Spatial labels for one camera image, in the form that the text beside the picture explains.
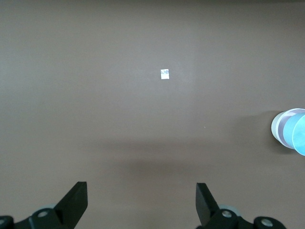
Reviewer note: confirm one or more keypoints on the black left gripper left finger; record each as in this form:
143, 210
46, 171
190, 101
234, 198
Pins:
74, 202

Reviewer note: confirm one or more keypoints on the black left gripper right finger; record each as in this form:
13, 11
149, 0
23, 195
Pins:
205, 202

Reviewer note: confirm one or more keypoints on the pink bowl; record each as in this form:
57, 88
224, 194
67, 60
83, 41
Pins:
281, 128

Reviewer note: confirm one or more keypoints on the blue bowl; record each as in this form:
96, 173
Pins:
297, 133

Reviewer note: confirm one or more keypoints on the white bowl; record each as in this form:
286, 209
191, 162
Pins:
274, 128

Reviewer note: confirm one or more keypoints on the small square tape mark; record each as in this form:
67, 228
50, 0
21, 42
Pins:
164, 74

